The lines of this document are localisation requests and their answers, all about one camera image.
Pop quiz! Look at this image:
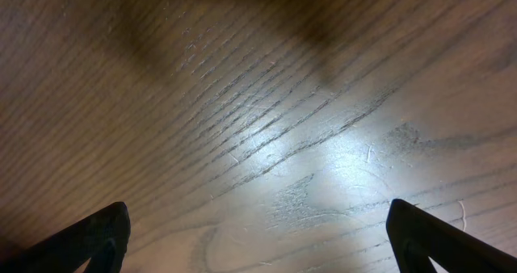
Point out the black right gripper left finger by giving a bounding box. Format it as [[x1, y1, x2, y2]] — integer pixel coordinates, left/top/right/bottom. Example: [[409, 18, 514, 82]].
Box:
[[1, 202, 131, 273]]

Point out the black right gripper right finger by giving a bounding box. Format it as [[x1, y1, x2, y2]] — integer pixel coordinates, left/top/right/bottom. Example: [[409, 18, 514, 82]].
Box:
[[386, 199, 516, 272]]

